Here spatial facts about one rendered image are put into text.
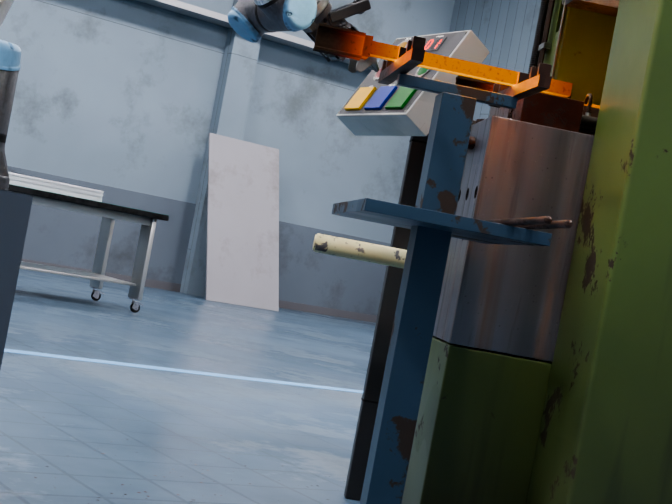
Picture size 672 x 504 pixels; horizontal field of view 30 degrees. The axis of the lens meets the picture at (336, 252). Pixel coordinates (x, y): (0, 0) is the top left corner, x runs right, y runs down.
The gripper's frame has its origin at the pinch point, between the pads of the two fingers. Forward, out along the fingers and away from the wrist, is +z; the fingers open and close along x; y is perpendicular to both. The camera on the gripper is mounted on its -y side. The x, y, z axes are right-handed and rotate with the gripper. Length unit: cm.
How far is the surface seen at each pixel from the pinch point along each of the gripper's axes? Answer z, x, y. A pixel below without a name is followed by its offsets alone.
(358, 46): -35, 75, 34
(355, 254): 23.4, 5.9, 39.2
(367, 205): -25, 94, 60
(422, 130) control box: 17.0, 7.0, 5.6
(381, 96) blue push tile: 10.1, -9.0, 0.5
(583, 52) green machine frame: 22.0, 38.2, -22.6
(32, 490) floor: -4, 7, 126
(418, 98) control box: 11.1, 6.9, 0.8
